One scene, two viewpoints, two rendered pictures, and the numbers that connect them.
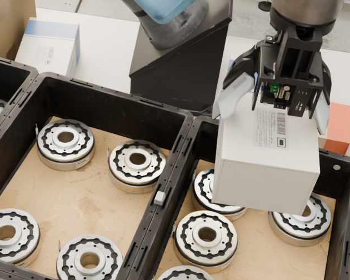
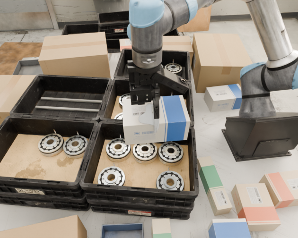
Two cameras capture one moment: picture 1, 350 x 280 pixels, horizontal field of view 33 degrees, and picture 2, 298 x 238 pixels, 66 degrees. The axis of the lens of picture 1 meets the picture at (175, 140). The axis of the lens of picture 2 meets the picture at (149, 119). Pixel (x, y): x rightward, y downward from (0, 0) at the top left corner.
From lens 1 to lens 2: 79 cm
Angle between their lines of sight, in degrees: 54
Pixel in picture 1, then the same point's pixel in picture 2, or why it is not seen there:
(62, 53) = (225, 97)
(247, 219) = (163, 166)
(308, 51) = (137, 76)
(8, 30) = (223, 80)
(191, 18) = (252, 112)
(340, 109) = (272, 214)
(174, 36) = (241, 113)
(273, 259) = (146, 178)
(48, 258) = not seen: hidden behind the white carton
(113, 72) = not seen: hidden behind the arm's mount
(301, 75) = (135, 85)
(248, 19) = not seen: outside the picture
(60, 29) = (238, 93)
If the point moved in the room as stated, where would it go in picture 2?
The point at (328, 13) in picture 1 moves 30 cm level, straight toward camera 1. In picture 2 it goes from (134, 59) to (19, 51)
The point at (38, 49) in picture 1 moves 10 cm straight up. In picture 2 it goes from (222, 90) to (226, 76)
